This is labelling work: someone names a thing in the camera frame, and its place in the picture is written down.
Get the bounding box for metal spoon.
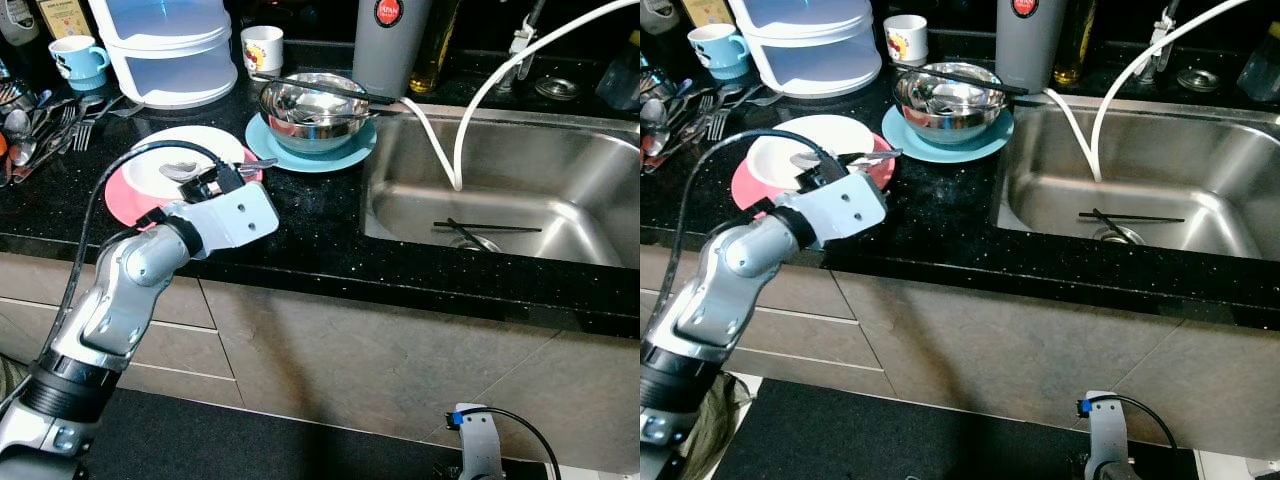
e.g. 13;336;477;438
787;148;904;171
8;120;71;169
3;95;76;141
645;115;701;161
645;85;701;128
158;156;279;184

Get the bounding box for steel sink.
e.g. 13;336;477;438
994;94;1280;263
361;100;641;271

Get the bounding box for dark floor mat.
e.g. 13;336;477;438
712;378;1201;480
75;388;561;480

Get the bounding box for grey cabinet drawer front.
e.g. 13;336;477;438
95;365;246;409
730;350;898;399
0;300;237;382
750;305;893;372
640;262;871;327
0;250;216;332

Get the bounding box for chrome faucet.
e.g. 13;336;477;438
503;0;548;83
1143;0;1183;83

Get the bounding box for thin white hose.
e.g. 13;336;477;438
1090;0;1236;183
451;0;641;191

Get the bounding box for metal fork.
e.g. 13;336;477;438
70;95;126;153
703;88;761;141

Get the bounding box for white printed mug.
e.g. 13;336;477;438
240;25;286;80
883;14;930;68

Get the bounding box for grey cabinet door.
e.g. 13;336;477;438
835;268;1196;431
200;280;563;446

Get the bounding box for blue mug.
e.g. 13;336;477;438
47;35;112;92
686;24;752;82

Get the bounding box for olive oil bottle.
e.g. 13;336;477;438
1051;0;1100;88
409;0;464;96

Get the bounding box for teal plate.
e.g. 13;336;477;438
881;98;1016;165
245;105;379;175

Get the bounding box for grey green plastic sack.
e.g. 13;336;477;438
688;372;753;480

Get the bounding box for grey thermos red logo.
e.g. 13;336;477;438
994;0;1070;95
351;0;434;100

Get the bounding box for grey plastic bottle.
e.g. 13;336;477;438
0;0;41;48
640;0;681;36

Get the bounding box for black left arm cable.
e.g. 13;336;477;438
55;140;223;341
645;128;836;336

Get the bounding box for white bowl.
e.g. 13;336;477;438
131;124;248;201
746;113;877;193

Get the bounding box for pink plate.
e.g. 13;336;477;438
730;140;897;214
104;150;264;230

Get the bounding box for brown labelled box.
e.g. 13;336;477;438
680;0;736;29
35;0;98;41

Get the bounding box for steel mixing bowl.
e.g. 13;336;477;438
258;72;372;154
893;62;1007;145

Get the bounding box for clear glass container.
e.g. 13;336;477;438
598;35;641;113
1235;18;1280;101

